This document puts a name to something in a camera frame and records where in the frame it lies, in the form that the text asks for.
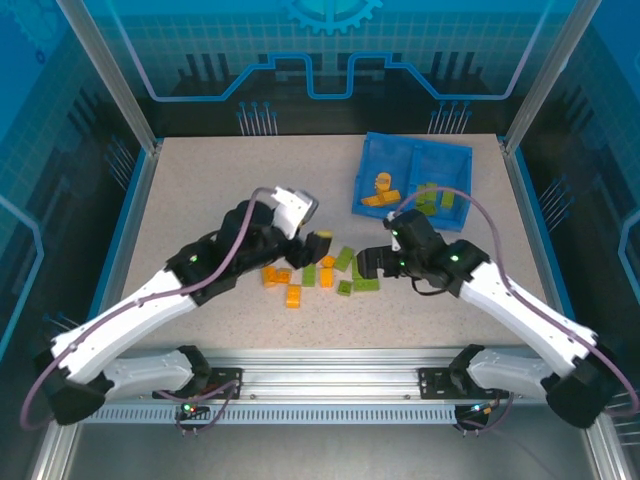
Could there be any aluminium frame post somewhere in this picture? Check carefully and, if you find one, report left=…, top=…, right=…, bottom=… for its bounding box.
left=54, top=0, right=164, bottom=151
left=501, top=0, right=609, bottom=151

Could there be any slotted grey cable duct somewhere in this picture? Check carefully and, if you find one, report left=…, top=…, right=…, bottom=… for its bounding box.
left=92, top=403, right=460, bottom=427

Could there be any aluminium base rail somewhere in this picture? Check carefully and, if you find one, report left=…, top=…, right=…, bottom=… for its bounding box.
left=197, top=347, right=506, bottom=404

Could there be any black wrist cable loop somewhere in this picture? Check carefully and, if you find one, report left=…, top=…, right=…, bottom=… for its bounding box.
left=409, top=278, right=451, bottom=298

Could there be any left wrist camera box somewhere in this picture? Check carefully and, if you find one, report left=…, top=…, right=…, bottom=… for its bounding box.
left=271, top=185, right=321, bottom=240

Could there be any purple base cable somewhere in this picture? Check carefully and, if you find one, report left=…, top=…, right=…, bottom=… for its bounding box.
left=457, top=392, right=516, bottom=435
left=172, top=379, right=244, bottom=437

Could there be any aluminium side rail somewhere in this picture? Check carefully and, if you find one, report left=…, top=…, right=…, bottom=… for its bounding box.
left=27, top=139, right=164, bottom=480
left=499, top=134, right=640, bottom=480

